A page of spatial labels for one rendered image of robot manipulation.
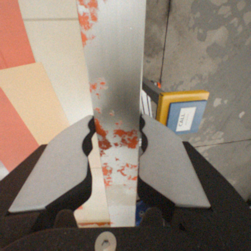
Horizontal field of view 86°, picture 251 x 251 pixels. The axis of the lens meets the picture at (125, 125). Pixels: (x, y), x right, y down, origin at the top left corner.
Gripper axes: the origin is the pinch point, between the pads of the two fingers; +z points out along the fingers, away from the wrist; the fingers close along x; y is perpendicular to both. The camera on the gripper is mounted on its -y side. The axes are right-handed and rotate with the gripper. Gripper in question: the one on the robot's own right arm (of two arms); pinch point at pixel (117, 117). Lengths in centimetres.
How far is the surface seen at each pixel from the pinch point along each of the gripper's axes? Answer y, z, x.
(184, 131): 15.9, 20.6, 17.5
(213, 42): -5, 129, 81
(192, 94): 5.8, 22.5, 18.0
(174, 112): 9.5, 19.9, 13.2
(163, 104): 8.0, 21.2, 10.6
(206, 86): 35, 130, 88
